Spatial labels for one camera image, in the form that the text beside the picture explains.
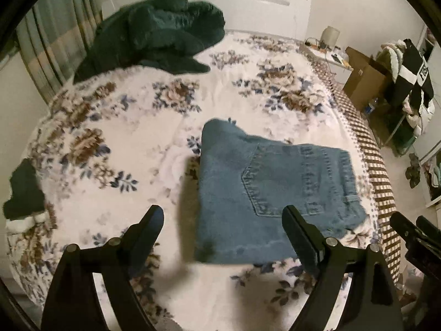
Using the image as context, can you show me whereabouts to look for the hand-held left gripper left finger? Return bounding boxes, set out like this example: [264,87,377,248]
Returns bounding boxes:
[41,205,165,331]

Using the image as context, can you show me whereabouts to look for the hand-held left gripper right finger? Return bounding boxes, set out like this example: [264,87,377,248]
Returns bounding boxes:
[281,205,404,331]

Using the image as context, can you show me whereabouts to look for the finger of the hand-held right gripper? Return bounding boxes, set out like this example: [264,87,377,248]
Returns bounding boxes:
[390,212,433,249]
[415,215,441,240]

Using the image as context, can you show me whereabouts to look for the blue denim pants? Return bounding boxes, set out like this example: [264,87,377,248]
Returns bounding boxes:
[194,118,361,266]

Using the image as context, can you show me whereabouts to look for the pair of dark slippers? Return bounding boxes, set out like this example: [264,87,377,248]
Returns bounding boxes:
[404,153,422,189]

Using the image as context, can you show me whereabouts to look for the brown checkered bed sheet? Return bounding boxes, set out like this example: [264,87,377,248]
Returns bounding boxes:
[299,46,402,284]

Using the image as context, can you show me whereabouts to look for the floral bed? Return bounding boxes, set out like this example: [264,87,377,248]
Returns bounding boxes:
[7,29,384,331]

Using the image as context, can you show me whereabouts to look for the folded white cloth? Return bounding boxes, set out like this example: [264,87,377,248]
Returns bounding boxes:
[5,212,47,236]

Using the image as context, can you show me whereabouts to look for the folded black cloth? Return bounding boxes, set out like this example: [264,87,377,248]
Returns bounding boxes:
[2,159,47,222]

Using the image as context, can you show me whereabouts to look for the black and white jacket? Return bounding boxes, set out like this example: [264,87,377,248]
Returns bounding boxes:
[389,39,435,108]

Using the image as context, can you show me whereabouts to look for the large brown cardboard box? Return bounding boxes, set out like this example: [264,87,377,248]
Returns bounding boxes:
[342,46,401,111]

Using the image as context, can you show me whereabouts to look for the white nightstand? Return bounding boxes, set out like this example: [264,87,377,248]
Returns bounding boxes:
[299,39,354,84]

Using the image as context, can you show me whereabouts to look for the dark green fleece blanket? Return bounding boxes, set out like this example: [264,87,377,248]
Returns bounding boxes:
[73,0,227,84]

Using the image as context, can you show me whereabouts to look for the white table lamp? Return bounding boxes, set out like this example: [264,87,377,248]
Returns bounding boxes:
[320,26,341,47]

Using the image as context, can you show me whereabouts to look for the green striped curtain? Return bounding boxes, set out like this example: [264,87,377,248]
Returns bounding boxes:
[15,0,104,106]

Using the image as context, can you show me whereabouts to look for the white bed headboard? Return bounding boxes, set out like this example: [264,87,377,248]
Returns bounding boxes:
[101,0,313,47]

